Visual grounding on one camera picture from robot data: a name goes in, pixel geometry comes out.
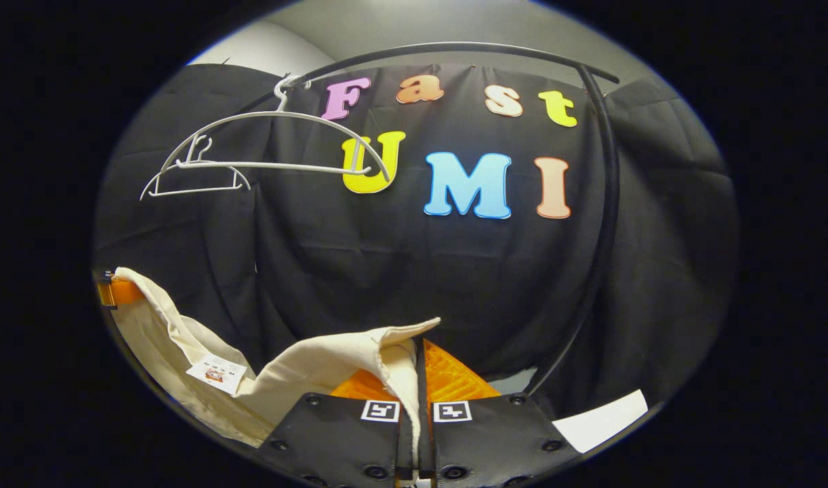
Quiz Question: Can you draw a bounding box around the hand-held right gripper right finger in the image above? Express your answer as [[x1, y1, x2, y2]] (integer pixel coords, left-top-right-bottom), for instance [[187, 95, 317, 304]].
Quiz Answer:
[[417, 339, 581, 488]]

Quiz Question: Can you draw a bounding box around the white plastic hanger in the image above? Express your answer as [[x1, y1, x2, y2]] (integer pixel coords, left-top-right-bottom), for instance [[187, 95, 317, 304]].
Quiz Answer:
[[140, 134, 251, 202], [160, 76, 392, 182]]

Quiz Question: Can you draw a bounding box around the black clothes rack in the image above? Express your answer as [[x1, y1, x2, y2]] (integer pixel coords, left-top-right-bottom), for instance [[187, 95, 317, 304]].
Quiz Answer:
[[241, 42, 621, 397]]

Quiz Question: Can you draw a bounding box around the cream shirt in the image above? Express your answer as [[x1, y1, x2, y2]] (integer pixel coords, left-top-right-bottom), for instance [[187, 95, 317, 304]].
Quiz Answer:
[[109, 266, 442, 485]]

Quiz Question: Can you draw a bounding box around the white paper sheet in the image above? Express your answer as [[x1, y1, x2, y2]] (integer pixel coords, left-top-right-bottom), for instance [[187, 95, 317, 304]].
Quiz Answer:
[[553, 390, 649, 453]]

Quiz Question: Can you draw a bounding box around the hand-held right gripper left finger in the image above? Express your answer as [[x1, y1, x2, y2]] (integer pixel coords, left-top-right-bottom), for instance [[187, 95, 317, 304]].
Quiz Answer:
[[258, 369, 418, 488]]

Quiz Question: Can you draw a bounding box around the black backdrop cloth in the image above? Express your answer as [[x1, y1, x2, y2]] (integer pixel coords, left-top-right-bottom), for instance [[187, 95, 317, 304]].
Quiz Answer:
[[94, 63, 739, 421]]

